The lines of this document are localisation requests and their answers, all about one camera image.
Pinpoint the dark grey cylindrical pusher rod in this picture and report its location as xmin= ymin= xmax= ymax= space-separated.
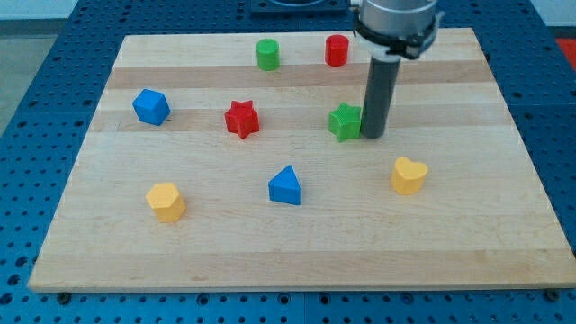
xmin=360 ymin=58 xmax=400 ymax=139

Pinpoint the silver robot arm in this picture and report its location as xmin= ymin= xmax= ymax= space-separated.
xmin=353 ymin=0 xmax=444 ymax=139

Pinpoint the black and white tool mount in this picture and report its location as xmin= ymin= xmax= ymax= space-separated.
xmin=353 ymin=11 xmax=446 ymax=61

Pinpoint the blue triangle block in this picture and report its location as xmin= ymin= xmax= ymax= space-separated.
xmin=268 ymin=166 xmax=302 ymax=205

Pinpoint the red cylinder block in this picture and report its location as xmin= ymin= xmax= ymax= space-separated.
xmin=325 ymin=34 xmax=349 ymax=67

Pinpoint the red star block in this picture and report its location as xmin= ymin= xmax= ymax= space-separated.
xmin=224 ymin=101 xmax=260 ymax=140

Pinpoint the yellow hexagon block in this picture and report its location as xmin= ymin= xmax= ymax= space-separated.
xmin=145 ymin=183 xmax=186 ymax=223

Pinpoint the green star block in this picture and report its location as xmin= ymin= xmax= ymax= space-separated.
xmin=328 ymin=103 xmax=361 ymax=142

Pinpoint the yellow heart block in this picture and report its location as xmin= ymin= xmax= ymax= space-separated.
xmin=391 ymin=157 xmax=428 ymax=195

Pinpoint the blue cube block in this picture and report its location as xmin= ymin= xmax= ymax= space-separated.
xmin=132 ymin=89 xmax=171 ymax=126

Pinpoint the wooden board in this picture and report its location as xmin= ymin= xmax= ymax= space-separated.
xmin=29 ymin=28 xmax=575 ymax=293

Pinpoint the green cylinder block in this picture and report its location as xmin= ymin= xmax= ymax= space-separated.
xmin=256 ymin=39 xmax=280 ymax=71

